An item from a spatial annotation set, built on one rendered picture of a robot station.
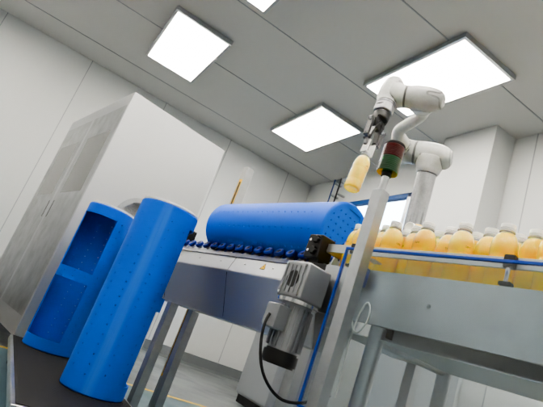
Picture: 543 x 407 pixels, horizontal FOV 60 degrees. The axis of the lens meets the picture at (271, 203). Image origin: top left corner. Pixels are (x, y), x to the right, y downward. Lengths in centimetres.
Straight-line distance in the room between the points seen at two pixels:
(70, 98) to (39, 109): 42
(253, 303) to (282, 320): 58
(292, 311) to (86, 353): 103
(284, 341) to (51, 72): 616
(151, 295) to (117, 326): 19
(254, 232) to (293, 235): 28
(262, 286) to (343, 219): 44
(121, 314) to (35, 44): 559
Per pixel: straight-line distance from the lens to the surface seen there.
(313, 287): 151
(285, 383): 183
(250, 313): 206
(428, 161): 265
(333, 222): 190
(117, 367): 220
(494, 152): 522
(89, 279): 294
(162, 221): 221
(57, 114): 706
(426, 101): 220
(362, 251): 134
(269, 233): 210
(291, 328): 149
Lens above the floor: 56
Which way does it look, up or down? 16 degrees up
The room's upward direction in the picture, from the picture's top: 20 degrees clockwise
